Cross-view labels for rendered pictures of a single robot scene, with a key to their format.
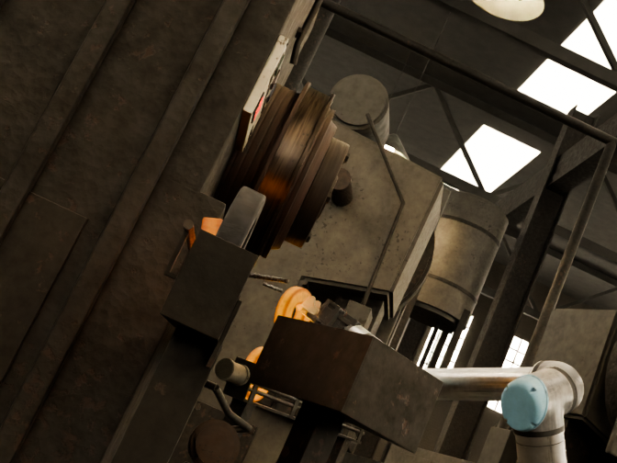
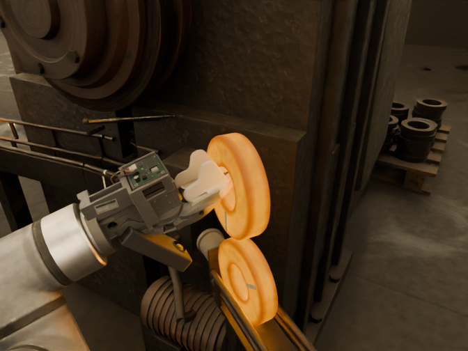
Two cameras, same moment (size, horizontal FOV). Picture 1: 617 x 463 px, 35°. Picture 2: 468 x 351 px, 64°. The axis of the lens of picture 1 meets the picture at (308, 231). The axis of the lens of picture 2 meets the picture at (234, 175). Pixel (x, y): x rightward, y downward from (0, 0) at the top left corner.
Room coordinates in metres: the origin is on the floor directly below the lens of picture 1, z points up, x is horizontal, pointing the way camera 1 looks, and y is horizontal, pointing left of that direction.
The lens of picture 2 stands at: (3.02, -0.46, 1.20)
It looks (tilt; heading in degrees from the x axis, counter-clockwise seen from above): 30 degrees down; 122
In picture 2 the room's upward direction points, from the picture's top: straight up
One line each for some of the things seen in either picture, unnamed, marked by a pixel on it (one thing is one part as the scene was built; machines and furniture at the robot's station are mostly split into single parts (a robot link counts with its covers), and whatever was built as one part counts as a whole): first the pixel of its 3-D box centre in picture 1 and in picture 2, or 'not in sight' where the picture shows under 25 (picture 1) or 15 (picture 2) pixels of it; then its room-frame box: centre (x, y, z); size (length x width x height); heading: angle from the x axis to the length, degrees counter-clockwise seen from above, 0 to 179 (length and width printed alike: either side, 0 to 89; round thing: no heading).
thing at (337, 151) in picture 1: (318, 193); (42, 4); (2.29, 0.02, 1.11); 0.28 x 0.06 x 0.28; 2
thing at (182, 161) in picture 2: not in sight; (189, 199); (2.52, 0.14, 0.68); 0.11 x 0.08 x 0.24; 92
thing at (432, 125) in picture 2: not in sight; (352, 117); (2.42, 2.09, 0.22); 1.20 x 0.81 x 0.44; 0
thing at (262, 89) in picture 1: (261, 96); not in sight; (1.95, 0.21, 1.15); 0.26 x 0.02 x 0.18; 2
